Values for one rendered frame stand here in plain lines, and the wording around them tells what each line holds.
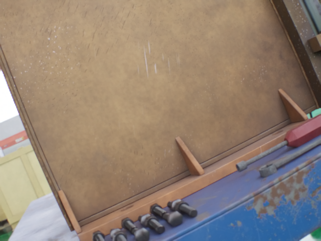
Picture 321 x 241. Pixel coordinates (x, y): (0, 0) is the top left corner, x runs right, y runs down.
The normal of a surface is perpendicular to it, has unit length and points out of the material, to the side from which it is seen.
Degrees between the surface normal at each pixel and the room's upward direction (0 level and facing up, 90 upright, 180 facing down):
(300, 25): 90
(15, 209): 90
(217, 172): 90
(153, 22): 90
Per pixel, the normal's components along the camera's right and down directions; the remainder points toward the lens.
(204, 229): 0.24, -0.09
